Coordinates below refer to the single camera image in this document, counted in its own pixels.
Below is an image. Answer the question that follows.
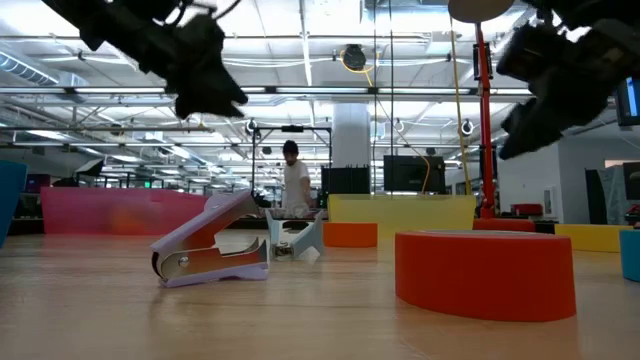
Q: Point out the red box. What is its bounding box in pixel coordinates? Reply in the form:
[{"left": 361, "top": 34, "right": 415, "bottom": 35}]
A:
[{"left": 510, "top": 202, "right": 545, "bottom": 218}]

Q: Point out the red tape roll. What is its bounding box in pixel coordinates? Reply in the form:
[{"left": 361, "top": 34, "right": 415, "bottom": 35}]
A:
[{"left": 394, "top": 229, "right": 578, "bottom": 323}]

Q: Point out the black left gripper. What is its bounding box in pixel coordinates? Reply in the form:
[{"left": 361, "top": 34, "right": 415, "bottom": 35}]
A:
[{"left": 124, "top": 0, "right": 250, "bottom": 120}]

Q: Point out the black ceiling cable reel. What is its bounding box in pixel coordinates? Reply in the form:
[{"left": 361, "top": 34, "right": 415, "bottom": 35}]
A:
[{"left": 341, "top": 43, "right": 370, "bottom": 72}]

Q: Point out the grey-blue staple remover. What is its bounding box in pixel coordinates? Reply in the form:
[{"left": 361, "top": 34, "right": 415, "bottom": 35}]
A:
[{"left": 264, "top": 208, "right": 325, "bottom": 262}]

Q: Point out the black monitor back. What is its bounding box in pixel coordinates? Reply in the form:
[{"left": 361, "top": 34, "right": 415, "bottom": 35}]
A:
[{"left": 383, "top": 154, "right": 447, "bottom": 195}]

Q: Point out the person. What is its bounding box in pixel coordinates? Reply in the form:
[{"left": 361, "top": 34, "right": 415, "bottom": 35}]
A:
[{"left": 282, "top": 139, "right": 314, "bottom": 220}]

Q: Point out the yellow plastic bin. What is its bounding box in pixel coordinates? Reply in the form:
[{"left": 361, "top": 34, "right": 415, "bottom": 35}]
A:
[{"left": 327, "top": 193, "right": 478, "bottom": 240}]

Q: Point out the purple staple remover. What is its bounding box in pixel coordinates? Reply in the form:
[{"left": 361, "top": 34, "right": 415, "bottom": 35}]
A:
[{"left": 151, "top": 189, "right": 270, "bottom": 289}]

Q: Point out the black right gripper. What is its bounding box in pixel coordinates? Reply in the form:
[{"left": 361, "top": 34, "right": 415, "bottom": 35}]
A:
[{"left": 497, "top": 19, "right": 640, "bottom": 161}]

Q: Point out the yellow hanging cable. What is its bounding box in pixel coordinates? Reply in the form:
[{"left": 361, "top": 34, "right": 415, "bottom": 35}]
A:
[{"left": 448, "top": 17, "right": 472, "bottom": 196}]

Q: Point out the black frame rig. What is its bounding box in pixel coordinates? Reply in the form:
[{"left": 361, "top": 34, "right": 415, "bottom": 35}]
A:
[{"left": 251, "top": 124, "right": 334, "bottom": 221}]

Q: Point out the red desk lamp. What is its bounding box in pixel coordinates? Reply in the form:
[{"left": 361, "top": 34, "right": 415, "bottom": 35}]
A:
[{"left": 447, "top": 0, "right": 537, "bottom": 233}]

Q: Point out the computer monitor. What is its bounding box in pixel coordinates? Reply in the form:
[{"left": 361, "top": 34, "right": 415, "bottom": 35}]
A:
[{"left": 614, "top": 77, "right": 640, "bottom": 127}]

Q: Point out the pink plastic bin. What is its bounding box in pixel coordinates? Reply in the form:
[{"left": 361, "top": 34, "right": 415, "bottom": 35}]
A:
[{"left": 39, "top": 187, "right": 210, "bottom": 236}]

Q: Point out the orange tape roll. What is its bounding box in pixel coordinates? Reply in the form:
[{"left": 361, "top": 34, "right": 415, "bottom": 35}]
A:
[{"left": 322, "top": 222, "right": 379, "bottom": 249}]

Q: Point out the black equipment box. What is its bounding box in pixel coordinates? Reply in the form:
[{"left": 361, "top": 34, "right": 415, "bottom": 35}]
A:
[{"left": 320, "top": 165, "right": 372, "bottom": 196}]

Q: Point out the blue plastic bin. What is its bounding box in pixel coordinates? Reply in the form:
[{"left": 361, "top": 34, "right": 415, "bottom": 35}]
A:
[{"left": 0, "top": 159, "right": 29, "bottom": 249}]

